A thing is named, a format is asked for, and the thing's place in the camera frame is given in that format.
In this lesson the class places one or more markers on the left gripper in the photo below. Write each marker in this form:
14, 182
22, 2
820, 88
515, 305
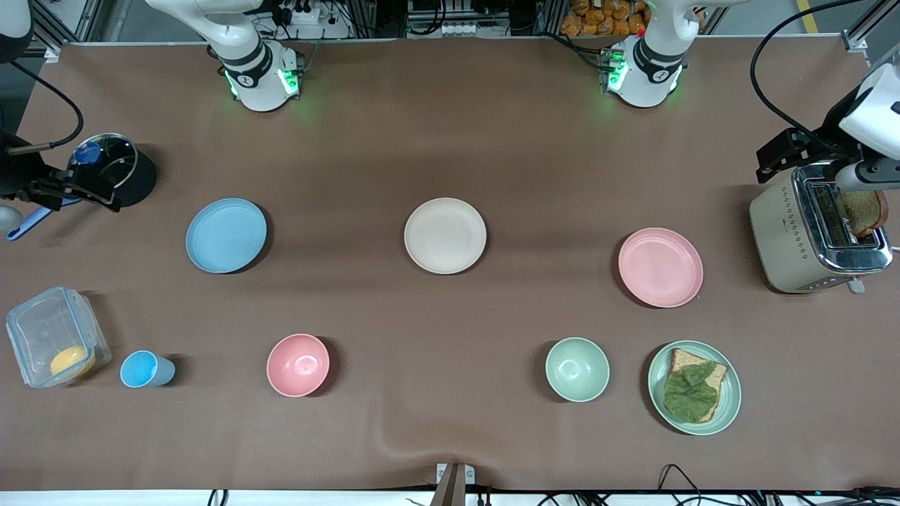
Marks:
828, 140

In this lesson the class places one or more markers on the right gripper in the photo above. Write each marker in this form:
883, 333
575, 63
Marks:
15, 176

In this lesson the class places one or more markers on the blue plate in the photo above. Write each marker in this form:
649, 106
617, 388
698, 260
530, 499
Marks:
226, 235

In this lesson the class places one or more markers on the pink plate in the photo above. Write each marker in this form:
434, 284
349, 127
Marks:
661, 267

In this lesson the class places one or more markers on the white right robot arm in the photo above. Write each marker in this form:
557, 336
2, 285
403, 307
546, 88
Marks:
253, 70

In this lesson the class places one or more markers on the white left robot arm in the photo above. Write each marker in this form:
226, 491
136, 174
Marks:
654, 63

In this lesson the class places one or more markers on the glass lid with blue knob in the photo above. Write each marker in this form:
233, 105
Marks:
118, 163

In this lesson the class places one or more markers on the beige chrome toaster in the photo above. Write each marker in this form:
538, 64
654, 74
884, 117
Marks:
780, 239

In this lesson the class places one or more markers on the dark toasted bread slice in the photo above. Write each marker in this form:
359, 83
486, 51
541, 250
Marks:
865, 211

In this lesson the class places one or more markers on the clear plastic container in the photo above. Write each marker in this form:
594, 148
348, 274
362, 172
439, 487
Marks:
42, 330

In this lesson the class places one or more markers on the yellow round food piece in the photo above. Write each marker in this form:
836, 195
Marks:
72, 362

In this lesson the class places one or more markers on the blue cup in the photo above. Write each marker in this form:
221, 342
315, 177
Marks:
144, 370

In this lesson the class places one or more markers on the brown bread slice with crust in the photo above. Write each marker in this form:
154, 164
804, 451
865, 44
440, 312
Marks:
683, 360

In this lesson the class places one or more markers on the orange snack bag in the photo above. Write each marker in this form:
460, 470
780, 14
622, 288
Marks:
598, 20

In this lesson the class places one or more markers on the green plate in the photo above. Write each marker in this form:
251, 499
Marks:
731, 393

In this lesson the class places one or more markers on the green lettuce leaf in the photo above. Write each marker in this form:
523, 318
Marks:
690, 395

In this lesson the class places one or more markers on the pink bowl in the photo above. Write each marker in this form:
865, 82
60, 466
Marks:
298, 365

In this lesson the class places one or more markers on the white power strip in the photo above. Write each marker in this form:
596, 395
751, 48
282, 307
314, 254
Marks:
304, 13

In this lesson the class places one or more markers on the green bowl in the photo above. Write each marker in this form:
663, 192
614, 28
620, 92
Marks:
577, 370

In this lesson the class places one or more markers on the beige plate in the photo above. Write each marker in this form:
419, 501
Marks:
445, 235

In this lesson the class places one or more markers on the aluminium frame profile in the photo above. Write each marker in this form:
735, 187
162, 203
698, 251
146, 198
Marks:
868, 28
70, 28

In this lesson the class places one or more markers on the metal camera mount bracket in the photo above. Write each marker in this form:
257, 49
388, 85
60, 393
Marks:
453, 485

